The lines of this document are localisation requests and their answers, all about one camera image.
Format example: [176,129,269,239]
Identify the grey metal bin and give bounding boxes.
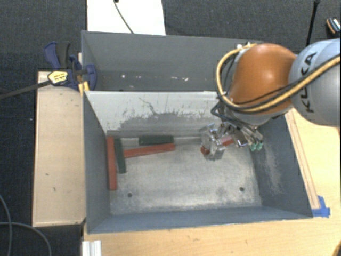
[80,30,314,235]

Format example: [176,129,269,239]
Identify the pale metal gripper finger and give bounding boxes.
[200,125,222,147]
[204,142,226,162]

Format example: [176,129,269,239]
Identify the red-brown block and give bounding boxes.
[200,135,236,156]
[123,142,177,159]
[105,136,118,191]

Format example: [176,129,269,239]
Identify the pale wood flat board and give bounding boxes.
[31,70,87,228]

